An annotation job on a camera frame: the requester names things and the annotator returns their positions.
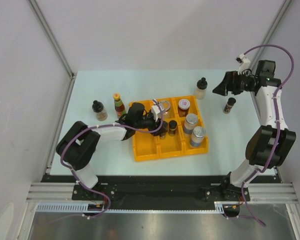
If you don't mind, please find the yellow six-compartment tray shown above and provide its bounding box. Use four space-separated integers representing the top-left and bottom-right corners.
132 95 209 162

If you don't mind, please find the black-cap squeeze bottle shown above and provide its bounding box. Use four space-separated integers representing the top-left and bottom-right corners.
194 77 208 100

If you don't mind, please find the clear flask-shaped glass jar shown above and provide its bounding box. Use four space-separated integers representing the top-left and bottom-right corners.
159 100 171 120

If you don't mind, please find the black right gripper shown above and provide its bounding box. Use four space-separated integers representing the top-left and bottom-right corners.
213 70 255 97

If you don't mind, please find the dark spice shaker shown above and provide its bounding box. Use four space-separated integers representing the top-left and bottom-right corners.
168 120 178 136
223 97 236 114

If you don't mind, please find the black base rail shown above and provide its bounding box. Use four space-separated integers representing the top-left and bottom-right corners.
41 174 280 207

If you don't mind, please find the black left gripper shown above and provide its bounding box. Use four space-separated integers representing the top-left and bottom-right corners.
134 111 167 137

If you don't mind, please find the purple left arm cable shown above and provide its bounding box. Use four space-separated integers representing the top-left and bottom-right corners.
59 99 166 223

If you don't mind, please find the white slotted cable duct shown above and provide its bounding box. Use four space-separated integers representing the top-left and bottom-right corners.
36 201 241 214

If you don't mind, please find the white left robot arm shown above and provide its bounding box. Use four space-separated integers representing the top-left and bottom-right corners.
55 99 167 200

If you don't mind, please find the blue-label pearl jar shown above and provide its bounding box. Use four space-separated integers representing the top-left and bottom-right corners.
189 126 207 148
183 113 199 138

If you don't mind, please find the black-cap spice bottle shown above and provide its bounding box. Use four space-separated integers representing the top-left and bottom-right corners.
92 100 108 121

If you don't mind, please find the small black-lid spice jar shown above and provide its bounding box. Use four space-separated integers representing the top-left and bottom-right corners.
159 121 169 139

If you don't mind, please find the tall red sauce bottle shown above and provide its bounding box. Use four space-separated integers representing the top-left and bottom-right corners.
113 93 127 119

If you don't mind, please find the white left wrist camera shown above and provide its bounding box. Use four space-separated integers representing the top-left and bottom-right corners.
151 101 166 121

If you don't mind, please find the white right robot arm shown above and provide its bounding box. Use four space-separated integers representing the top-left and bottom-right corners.
212 60 296 201

